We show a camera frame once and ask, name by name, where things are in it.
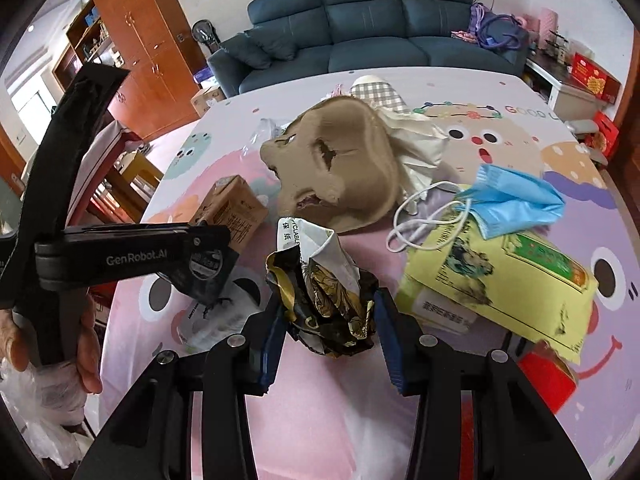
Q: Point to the purple bag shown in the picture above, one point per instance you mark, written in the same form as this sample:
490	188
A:
500	27

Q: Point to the black gold wrapper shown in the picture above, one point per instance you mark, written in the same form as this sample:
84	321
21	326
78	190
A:
325	300

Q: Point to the person's left hand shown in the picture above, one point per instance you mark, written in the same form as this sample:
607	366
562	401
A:
92	350

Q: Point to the brown moulded pulp tray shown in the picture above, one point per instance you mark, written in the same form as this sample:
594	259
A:
345	175

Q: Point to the white plastic packet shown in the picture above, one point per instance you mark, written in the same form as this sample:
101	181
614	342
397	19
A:
220	320

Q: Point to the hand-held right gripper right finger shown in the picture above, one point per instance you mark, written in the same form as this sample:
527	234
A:
392	345

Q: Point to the checked fabric piece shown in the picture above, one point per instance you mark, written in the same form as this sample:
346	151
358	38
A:
380	92

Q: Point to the yellow wooden stool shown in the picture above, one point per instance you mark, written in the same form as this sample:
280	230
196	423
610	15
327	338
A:
140	170

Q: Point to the yellow-green cloth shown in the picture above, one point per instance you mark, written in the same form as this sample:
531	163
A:
525	280

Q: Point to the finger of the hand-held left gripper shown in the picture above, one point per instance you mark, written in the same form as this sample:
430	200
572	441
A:
200	285

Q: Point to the blue face mask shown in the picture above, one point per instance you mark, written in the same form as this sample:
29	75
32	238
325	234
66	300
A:
515	200

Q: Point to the small brown carton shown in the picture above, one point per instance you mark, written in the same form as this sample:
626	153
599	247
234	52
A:
235	205

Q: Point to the red packet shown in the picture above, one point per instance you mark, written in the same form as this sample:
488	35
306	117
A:
545	375

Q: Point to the small blue box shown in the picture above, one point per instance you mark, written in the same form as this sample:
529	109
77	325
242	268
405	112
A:
204	76

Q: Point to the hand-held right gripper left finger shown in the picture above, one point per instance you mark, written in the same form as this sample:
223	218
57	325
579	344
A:
270	345

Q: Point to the cardboard box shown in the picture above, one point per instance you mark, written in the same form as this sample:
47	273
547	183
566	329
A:
207	102

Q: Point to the brown wooden wardrobe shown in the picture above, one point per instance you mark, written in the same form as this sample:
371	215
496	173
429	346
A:
150	60

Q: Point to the dark blue sofa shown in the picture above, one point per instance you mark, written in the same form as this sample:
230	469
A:
370	45

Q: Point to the red gift box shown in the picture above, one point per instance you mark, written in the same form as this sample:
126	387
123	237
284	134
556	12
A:
595	77

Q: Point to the clear plastic bag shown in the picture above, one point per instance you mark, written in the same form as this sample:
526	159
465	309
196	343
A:
262	132

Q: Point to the cream wrapper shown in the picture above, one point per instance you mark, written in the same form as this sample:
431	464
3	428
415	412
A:
420	145

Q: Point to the translucent plastic bag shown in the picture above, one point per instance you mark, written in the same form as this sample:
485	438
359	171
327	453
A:
45	410

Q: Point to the pink box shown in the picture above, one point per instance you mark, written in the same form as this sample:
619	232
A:
548	20

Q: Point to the dark wooden chair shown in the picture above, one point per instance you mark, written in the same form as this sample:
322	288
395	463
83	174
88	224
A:
107	195

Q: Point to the white low table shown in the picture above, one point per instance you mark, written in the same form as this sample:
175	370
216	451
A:
570	97

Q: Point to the black standing fan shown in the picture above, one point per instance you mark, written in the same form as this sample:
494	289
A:
205	35

